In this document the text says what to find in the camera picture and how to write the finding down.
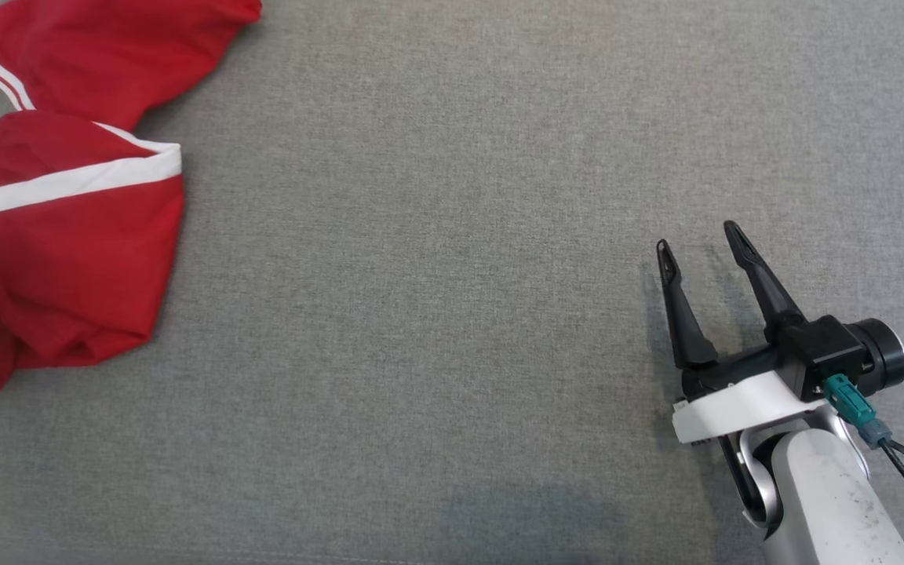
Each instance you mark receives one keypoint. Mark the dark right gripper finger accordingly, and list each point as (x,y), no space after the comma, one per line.
(766,290)
(687,329)

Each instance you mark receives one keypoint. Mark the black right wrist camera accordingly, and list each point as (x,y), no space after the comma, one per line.
(825,353)

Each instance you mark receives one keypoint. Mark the red shorts white waistband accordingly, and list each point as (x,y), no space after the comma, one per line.
(83,259)

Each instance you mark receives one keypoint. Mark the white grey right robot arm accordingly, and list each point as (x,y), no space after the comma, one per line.
(829,502)

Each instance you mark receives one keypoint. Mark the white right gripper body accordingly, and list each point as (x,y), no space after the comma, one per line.
(734,408)

